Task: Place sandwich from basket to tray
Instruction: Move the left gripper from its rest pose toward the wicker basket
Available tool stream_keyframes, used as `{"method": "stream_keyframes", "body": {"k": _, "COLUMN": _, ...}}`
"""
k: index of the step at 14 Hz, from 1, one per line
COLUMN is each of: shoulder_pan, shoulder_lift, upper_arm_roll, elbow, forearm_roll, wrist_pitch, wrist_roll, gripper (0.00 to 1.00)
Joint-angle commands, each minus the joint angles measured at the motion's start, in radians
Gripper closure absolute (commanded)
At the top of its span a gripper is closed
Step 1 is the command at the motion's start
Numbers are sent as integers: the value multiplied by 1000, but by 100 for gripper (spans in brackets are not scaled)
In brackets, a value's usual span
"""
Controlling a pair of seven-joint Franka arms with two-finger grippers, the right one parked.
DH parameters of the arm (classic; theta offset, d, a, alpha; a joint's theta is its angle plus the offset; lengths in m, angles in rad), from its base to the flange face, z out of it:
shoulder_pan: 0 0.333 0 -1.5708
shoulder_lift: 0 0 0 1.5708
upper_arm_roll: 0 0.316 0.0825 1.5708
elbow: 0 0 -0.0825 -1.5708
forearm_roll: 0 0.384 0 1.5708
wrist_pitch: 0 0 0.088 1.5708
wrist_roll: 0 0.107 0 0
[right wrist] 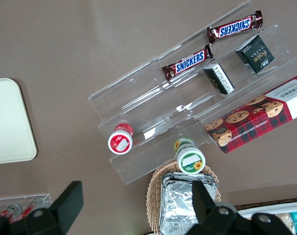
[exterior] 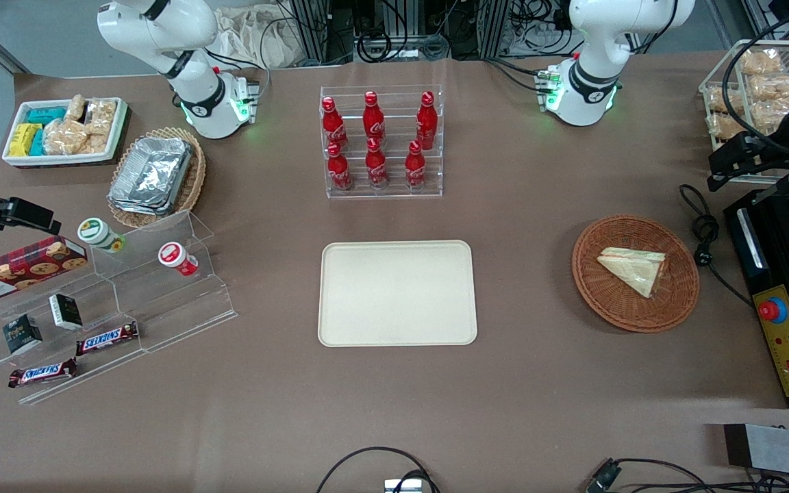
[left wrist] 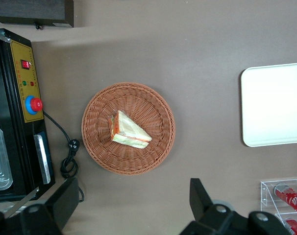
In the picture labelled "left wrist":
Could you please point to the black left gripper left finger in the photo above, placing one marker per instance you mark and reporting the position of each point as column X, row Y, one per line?
column 64, row 200

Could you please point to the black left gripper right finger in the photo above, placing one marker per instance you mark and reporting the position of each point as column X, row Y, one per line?
column 200, row 198

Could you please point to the triangle sandwich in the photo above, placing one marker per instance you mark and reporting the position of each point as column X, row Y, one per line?
column 129, row 132

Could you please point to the round brown wicker basket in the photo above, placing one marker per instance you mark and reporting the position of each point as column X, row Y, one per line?
column 148, row 107

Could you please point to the cream plastic tray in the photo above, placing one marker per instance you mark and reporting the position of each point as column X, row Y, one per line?
column 273, row 105

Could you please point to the clear acrylic bottle rack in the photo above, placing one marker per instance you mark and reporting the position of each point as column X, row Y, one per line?
column 267, row 195

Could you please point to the black sealing machine yellow panel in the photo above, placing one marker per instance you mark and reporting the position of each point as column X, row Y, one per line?
column 18, row 147

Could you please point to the red cola bottle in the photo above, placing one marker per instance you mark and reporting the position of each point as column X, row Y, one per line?
column 290, row 199
column 295, row 226

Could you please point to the red emergency stop button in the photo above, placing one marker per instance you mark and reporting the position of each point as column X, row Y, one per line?
column 36, row 104

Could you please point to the dark grey box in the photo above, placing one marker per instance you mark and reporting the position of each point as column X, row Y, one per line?
column 28, row 11

